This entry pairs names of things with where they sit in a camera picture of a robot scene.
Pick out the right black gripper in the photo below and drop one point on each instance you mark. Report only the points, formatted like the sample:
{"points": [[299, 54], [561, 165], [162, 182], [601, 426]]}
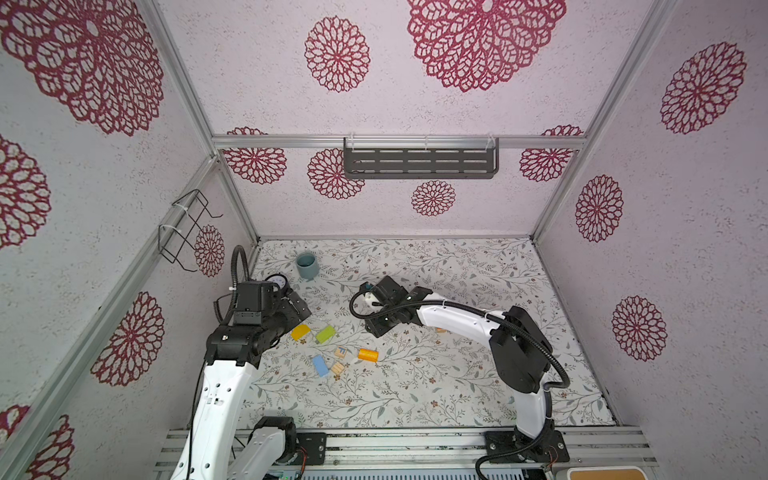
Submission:
{"points": [[372, 326]]}

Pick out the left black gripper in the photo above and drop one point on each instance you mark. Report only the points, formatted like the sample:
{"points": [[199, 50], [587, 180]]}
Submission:
{"points": [[292, 317]]}

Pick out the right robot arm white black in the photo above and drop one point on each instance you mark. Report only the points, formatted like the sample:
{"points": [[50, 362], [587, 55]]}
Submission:
{"points": [[523, 357]]}

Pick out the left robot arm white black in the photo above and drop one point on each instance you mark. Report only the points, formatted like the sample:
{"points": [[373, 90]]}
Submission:
{"points": [[229, 367]]}

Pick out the yellow house-shaped block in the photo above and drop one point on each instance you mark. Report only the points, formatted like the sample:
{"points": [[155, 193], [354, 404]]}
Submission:
{"points": [[300, 332]]}

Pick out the lime green rectangular block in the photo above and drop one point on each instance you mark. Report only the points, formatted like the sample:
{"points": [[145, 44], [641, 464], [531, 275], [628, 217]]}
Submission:
{"points": [[325, 334]]}

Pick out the orange cylinder block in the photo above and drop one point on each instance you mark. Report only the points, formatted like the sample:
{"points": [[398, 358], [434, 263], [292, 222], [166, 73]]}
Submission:
{"points": [[368, 355]]}

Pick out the light blue rectangular block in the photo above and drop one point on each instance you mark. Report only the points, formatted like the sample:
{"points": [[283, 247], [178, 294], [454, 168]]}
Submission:
{"points": [[320, 366]]}

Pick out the black alarm clock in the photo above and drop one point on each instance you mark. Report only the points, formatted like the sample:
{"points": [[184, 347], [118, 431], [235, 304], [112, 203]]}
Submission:
{"points": [[280, 283]]}

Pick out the teal ceramic cup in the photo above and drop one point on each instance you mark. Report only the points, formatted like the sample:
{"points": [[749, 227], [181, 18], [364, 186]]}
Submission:
{"points": [[307, 265]]}

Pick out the orange white box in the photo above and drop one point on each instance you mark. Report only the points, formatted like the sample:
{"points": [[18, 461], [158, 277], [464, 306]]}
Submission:
{"points": [[602, 473]]}

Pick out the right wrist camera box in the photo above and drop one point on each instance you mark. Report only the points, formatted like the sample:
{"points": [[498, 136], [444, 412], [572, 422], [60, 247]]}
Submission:
{"points": [[389, 289]]}

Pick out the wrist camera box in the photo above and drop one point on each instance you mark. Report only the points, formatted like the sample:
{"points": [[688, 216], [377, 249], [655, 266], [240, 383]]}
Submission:
{"points": [[255, 300], [389, 289]]}

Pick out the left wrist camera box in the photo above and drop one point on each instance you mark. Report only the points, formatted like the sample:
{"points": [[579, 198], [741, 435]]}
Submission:
{"points": [[255, 300]]}

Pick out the black wire wall rack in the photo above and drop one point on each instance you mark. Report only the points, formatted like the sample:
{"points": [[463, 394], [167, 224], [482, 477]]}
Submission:
{"points": [[175, 236]]}

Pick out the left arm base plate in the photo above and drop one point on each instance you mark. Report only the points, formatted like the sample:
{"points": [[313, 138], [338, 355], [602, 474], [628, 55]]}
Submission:
{"points": [[308, 449]]}

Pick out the aluminium front rail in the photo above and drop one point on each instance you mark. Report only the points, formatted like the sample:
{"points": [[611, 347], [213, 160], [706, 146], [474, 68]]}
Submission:
{"points": [[459, 448]]}

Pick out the dark grey wall shelf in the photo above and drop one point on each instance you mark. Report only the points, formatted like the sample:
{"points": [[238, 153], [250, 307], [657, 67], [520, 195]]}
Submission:
{"points": [[424, 163]]}

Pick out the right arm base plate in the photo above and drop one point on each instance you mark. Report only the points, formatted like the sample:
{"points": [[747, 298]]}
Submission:
{"points": [[511, 446]]}

